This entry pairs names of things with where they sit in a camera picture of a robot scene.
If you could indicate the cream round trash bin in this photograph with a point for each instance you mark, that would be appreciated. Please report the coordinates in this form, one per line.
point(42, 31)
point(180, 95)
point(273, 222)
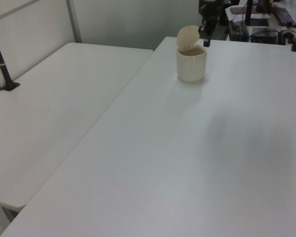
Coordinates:
point(191, 65)

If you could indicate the black Panda gripper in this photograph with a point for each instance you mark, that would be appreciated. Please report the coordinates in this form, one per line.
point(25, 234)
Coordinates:
point(208, 26)

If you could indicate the dark Franka robot arm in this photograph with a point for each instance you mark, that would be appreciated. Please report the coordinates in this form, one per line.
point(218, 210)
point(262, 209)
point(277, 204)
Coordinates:
point(210, 7)

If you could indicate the black computer keyboard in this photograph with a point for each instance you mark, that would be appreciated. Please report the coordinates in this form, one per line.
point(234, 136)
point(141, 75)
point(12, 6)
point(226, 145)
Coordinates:
point(284, 16)

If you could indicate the black clamped camera pole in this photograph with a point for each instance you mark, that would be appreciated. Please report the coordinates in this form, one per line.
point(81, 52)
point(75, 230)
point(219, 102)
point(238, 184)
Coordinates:
point(2, 66)

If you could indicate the black electronics box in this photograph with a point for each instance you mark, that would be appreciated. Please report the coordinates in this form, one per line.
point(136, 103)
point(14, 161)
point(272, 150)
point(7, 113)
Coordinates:
point(238, 30)

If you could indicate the black monitor stand pole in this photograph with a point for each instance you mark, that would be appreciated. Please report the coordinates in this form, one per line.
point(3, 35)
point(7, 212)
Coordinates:
point(248, 12)

